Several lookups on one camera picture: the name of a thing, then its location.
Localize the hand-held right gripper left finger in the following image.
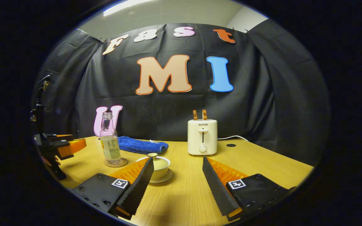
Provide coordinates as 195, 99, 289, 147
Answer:
73, 156, 155, 220

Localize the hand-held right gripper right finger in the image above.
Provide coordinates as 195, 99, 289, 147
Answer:
202, 156, 296, 222

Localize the white teacup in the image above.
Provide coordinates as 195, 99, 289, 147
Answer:
136, 156, 171, 180

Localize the round brown coaster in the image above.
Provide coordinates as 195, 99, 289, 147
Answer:
104, 158, 129, 168

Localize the white teacup lid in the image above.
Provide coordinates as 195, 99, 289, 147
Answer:
146, 153, 170, 171

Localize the clear plastic water bottle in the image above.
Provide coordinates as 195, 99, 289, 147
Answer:
100, 112, 122, 165

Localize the white saucer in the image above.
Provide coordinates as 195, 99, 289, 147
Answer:
150, 171, 173, 184

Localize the blue towel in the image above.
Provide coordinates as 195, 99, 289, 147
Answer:
118, 136, 169, 154

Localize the cream toaster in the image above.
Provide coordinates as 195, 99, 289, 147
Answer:
187, 119, 218, 156

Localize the black backdrop cloth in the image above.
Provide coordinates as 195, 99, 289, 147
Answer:
38, 23, 331, 167

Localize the white power cable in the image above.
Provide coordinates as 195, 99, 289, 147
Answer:
217, 135, 249, 142

